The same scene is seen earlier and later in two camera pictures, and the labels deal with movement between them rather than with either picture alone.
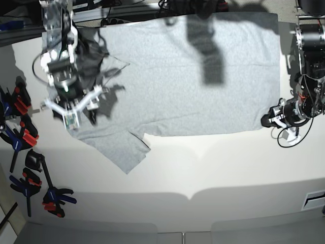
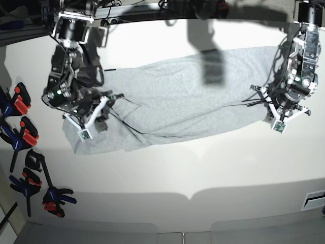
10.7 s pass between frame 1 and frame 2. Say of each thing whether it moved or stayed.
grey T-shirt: moved
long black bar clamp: stayed
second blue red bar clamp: stayed
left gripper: moved
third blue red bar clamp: stayed
